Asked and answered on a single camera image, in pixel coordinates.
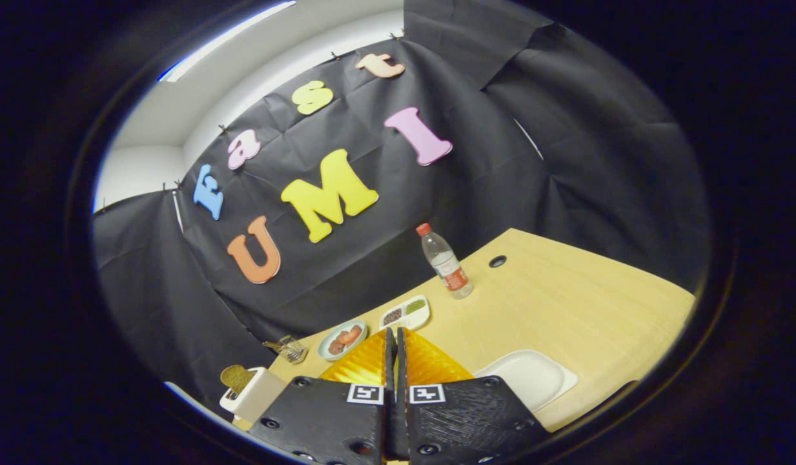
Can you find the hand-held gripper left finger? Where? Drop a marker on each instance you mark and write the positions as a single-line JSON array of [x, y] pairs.
[[326, 420]]

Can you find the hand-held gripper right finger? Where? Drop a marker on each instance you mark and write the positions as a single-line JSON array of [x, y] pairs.
[[469, 420]]

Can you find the dark brown bread slice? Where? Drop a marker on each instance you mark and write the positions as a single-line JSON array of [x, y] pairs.
[[236, 378]]

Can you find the white toaster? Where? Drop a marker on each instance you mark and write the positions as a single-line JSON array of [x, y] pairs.
[[262, 397]]

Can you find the brown meat piece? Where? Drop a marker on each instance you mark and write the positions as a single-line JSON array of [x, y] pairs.
[[336, 347]]

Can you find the white rectangular plate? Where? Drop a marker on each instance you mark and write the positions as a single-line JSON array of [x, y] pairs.
[[533, 378]]

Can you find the pale round meat plate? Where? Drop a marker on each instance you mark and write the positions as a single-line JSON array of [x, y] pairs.
[[326, 336]]

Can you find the red meat slice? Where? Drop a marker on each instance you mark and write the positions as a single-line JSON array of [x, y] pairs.
[[351, 336]]

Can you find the white divided seasoning dish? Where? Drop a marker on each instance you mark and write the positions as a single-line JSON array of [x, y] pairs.
[[405, 313]]

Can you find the black backdrop cloth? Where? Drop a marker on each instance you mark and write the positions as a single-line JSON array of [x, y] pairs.
[[372, 271]]

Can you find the clear bottle with red cap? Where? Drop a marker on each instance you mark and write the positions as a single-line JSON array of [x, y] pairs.
[[448, 265]]

